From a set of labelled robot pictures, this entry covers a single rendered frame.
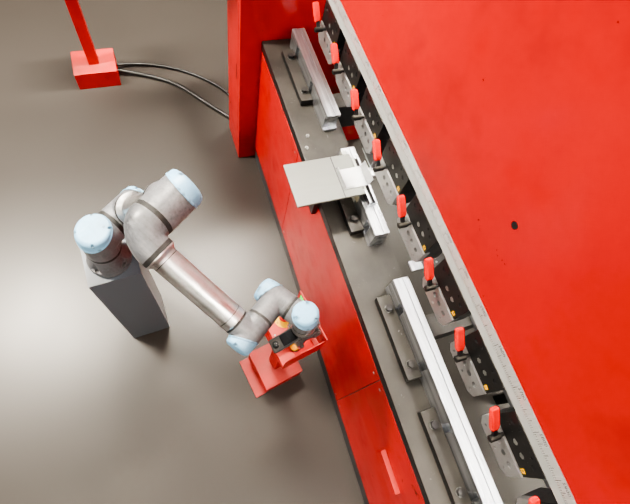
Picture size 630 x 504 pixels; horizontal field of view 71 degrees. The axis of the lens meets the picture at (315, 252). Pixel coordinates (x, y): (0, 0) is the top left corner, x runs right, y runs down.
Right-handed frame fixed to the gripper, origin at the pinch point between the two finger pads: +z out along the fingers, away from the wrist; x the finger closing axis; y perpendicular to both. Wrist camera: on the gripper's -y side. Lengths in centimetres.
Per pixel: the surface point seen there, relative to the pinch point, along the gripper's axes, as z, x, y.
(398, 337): -3.9, -16.3, 31.8
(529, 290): -70, -23, 38
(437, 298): -36, -13, 37
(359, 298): -1.3, 2.3, 27.7
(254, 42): 1, 129, 48
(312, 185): -14, 45, 30
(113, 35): 84, 255, -2
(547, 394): -61, -43, 34
